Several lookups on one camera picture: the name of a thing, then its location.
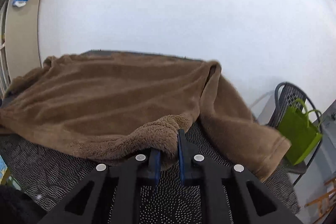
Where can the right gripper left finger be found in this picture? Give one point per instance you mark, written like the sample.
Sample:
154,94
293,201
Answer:
109,194

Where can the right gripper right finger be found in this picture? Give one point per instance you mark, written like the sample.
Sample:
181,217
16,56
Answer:
229,194

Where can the brown fleece garment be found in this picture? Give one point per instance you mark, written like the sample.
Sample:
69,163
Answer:
106,107

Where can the black patterned table cloth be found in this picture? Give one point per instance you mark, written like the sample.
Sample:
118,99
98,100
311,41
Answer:
169,201

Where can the wooden chair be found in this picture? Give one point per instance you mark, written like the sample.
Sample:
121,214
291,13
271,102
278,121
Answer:
326,202

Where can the green paper bag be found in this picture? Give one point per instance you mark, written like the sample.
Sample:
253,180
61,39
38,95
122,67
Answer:
298,129

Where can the blue foam floor mat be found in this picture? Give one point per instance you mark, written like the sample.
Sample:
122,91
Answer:
4,172

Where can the black mesh chair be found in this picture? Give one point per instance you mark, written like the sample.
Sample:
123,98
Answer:
285,94

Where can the beige cabinet door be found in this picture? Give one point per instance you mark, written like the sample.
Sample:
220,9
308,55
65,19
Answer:
21,38

